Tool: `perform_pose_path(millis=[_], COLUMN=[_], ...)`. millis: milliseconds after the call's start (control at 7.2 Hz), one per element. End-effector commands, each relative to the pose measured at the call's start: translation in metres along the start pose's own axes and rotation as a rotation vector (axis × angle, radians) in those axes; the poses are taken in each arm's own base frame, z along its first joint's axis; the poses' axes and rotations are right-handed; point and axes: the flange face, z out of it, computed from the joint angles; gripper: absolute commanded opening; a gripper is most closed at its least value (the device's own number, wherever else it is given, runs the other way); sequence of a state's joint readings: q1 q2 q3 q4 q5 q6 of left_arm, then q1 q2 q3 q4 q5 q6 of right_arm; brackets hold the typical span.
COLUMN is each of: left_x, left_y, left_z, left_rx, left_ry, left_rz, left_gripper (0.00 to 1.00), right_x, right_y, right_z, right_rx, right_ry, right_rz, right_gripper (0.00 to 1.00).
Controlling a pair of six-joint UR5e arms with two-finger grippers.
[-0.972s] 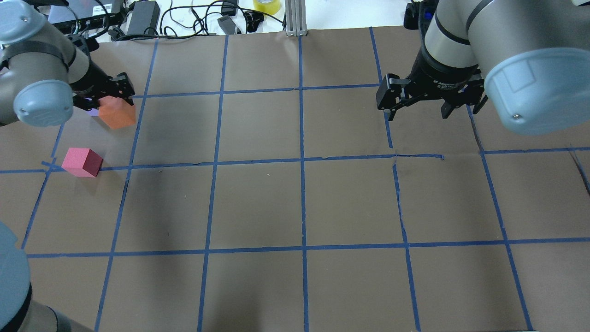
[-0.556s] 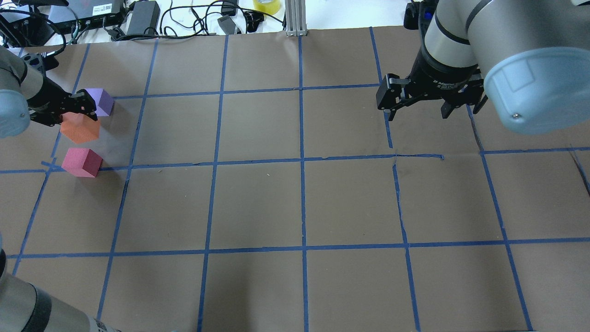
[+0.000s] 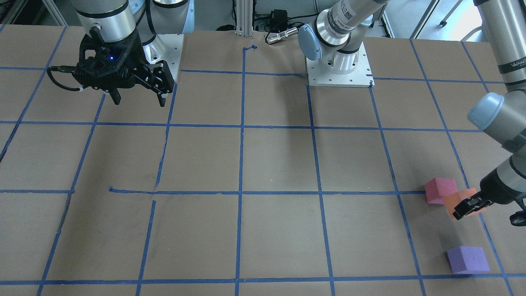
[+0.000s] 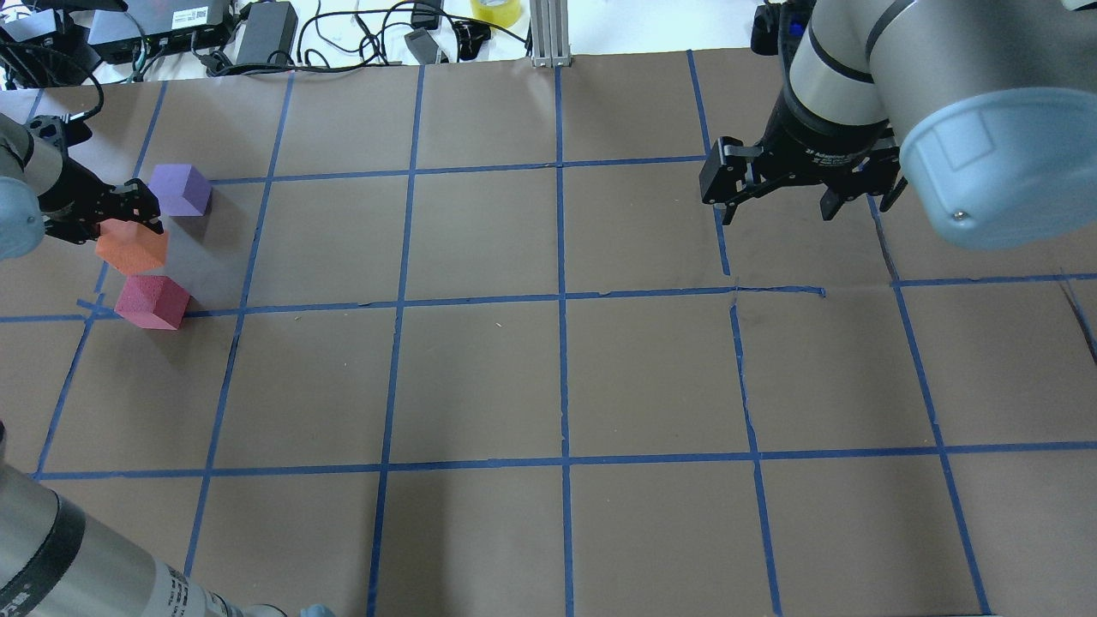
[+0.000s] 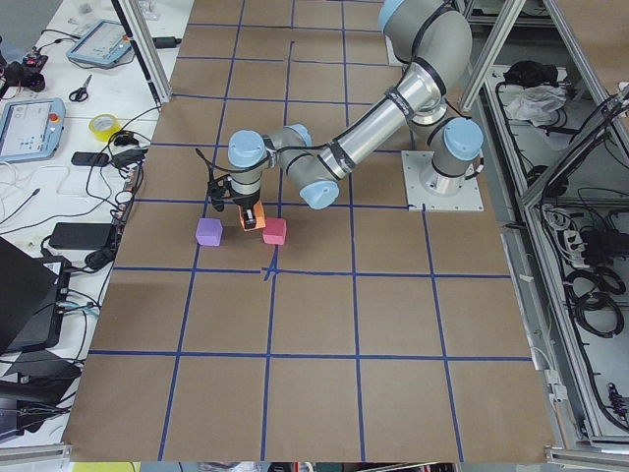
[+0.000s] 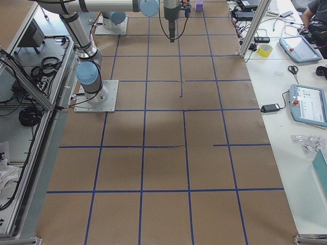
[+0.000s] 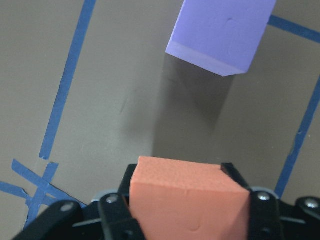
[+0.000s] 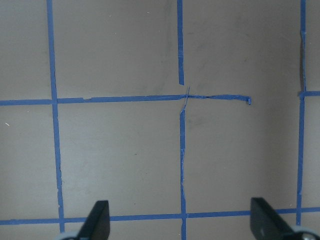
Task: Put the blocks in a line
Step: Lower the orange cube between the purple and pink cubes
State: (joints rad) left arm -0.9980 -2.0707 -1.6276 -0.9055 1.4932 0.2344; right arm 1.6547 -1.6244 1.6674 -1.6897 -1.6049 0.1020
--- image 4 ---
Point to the aluminium frame post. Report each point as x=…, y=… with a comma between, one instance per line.
x=550, y=46

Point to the orange foam cube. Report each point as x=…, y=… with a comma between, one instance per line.
x=130, y=247

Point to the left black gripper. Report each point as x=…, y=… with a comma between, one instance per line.
x=67, y=190

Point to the purple foam cube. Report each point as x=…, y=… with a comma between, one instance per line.
x=181, y=190

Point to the yellow tape roll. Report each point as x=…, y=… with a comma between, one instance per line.
x=500, y=13

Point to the black power adapter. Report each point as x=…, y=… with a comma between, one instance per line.
x=269, y=30

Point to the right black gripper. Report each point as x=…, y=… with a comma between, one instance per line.
x=824, y=141

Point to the red foam cube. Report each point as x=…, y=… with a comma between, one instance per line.
x=155, y=303

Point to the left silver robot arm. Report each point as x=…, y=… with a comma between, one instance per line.
x=57, y=560

